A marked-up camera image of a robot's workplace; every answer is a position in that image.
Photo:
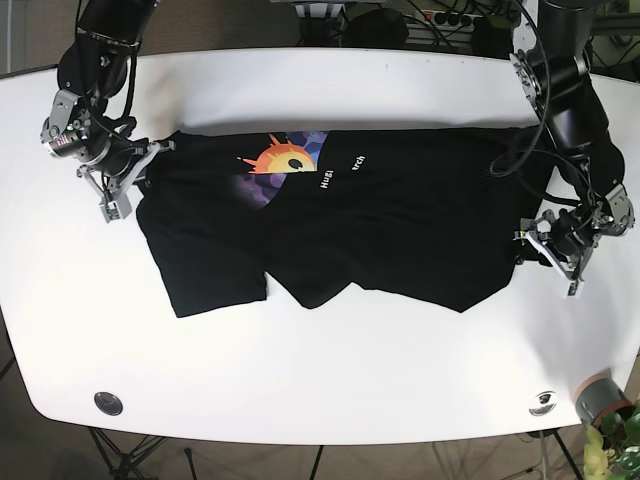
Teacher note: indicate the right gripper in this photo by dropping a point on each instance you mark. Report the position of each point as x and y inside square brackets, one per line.
[90, 145]

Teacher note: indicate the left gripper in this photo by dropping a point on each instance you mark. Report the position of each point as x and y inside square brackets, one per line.
[576, 234]

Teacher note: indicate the black T-shirt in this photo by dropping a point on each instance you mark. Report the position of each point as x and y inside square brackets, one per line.
[415, 213]

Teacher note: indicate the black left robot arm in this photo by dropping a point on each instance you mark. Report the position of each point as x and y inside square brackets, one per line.
[551, 61]

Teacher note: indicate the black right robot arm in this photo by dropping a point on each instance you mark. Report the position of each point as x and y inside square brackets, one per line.
[103, 60]

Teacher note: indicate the grey plant pot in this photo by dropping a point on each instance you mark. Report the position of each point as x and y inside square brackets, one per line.
[597, 396]

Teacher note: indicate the right silver table grommet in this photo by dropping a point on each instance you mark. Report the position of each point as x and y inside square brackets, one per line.
[543, 403]

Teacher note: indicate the silver table grommet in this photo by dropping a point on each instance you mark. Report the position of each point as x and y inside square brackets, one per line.
[543, 403]
[108, 403]

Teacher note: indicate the green potted plant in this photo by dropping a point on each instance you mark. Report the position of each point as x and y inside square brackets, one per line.
[612, 449]

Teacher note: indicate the left silver table grommet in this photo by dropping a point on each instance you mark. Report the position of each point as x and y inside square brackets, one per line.
[108, 403]

